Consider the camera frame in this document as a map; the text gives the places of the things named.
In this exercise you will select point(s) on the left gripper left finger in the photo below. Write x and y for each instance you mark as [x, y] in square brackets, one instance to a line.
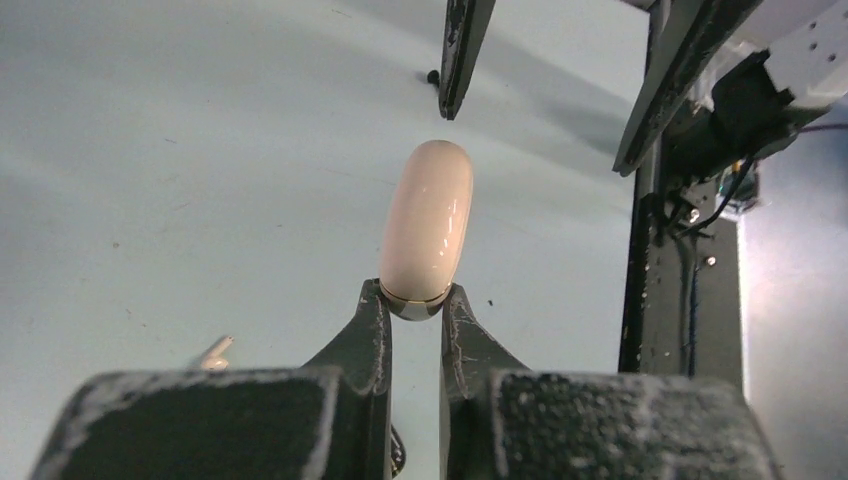
[327, 419]

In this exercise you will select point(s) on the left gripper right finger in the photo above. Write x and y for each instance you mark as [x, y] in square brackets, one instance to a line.
[503, 420]

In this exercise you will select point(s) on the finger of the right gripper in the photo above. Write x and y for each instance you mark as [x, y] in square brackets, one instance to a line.
[466, 24]
[695, 30]

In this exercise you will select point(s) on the beige earbud charging case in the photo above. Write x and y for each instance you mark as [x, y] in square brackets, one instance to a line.
[425, 229]

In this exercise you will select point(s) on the black earbud charging case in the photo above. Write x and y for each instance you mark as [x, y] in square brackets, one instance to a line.
[397, 453]

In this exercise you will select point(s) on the black earbud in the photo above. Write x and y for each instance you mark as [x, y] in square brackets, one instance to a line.
[433, 77]

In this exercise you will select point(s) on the white earbud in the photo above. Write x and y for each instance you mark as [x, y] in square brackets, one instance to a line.
[213, 358]

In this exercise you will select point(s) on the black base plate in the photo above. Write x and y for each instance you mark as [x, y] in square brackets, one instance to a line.
[682, 301]

